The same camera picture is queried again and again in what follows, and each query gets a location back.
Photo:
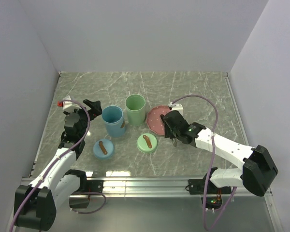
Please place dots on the green plastic container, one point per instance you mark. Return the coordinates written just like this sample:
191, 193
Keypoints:
135, 108

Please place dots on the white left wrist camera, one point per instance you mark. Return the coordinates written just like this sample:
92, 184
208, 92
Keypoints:
68, 106

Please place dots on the blue plastic container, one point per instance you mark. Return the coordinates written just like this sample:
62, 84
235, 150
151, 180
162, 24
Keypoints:
114, 121

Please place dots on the green lid with brown handle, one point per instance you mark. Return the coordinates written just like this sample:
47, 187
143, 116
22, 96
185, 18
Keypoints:
147, 143

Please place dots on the pink scalloped plate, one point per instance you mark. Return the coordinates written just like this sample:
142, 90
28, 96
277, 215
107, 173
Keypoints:
154, 120

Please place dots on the aluminium right side rail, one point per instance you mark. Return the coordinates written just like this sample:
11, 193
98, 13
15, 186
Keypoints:
242, 129

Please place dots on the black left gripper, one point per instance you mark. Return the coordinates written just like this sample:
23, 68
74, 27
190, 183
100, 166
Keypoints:
95, 109

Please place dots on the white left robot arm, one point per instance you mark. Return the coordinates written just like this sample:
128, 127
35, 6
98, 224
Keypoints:
35, 205

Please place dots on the metal tongs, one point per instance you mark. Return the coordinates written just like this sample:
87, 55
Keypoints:
174, 141

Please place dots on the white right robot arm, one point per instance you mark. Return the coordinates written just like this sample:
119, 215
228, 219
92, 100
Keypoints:
254, 167

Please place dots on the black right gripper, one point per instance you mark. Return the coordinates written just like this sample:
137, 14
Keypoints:
167, 133

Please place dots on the aluminium left side rail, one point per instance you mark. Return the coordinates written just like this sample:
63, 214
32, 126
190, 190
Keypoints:
44, 130

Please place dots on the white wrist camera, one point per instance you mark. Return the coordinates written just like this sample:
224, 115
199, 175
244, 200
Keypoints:
176, 107
68, 106

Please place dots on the aluminium front rail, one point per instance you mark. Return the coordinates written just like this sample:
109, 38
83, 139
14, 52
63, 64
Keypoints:
145, 186

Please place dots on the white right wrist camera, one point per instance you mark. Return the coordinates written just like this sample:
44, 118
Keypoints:
176, 107

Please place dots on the blue lid with brown handle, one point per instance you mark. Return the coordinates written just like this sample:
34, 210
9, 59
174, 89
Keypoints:
103, 149

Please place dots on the aluminium rail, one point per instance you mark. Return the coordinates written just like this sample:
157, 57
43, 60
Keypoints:
44, 130
242, 129
145, 186

